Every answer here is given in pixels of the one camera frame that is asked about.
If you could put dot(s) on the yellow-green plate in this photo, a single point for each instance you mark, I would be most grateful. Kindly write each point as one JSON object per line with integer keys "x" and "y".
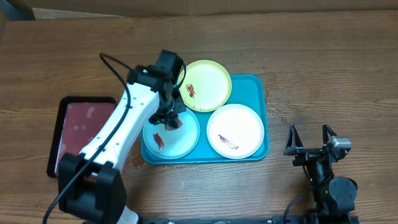
{"x": 205, "y": 86}

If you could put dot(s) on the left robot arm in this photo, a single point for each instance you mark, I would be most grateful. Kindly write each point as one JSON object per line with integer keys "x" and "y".
{"x": 90, "y": 186}

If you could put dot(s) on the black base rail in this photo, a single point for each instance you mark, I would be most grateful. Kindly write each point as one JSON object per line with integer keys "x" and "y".
{"x": 277, "y": 219}

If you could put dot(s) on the green scrubbing sponge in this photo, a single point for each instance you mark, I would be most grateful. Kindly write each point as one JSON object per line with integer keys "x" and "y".
{"x": 173, "y": 124}

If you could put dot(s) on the black tray with red water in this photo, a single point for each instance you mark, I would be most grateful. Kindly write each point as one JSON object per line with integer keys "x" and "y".
{"x": 79, "y": 119}

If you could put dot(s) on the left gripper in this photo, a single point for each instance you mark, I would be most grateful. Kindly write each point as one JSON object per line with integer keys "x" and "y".
{"x": 180, "y": 107}

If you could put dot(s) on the blue plastic tray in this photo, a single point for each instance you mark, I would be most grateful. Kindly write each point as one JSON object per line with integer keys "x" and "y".
{"x": 247, "y": 90}

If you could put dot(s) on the light blue plate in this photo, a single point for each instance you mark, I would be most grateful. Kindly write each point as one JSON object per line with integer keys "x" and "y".
{"x": 171, "y": 144}

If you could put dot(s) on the white plate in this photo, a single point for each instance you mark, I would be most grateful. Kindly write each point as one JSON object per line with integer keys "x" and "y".
{"x": 235, "y": 131}

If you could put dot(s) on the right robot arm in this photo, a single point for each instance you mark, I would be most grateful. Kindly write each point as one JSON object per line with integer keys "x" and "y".
{"x": 333, "y": 196}

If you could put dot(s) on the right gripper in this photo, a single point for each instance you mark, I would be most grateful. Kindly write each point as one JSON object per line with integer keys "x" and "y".
{"x": 307, "y": 154}

